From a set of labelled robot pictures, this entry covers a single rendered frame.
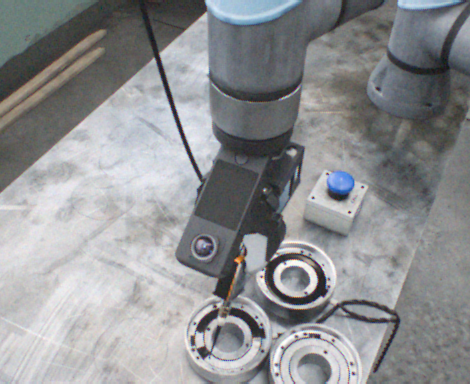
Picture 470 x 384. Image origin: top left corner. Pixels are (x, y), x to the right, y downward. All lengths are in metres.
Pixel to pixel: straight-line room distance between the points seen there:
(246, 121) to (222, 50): 0.06
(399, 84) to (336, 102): 0.12
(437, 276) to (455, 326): 0.17
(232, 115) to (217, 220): 0.09
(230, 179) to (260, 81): 0.10
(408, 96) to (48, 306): 0.68
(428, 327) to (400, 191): 0.88
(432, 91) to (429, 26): 0.14
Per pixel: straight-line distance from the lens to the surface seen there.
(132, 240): 0.79
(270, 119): 0.42
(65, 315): 0.74
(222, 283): 0.59
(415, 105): 1.02
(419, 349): 1.68
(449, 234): 1.96
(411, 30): 0.96
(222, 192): 0.45
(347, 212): 0.78
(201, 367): 0.64
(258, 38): 0.37
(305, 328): 0.68
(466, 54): 0.93
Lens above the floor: 1.42
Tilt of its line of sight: 48 degrees down
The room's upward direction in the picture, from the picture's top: 2 degrees clockwise
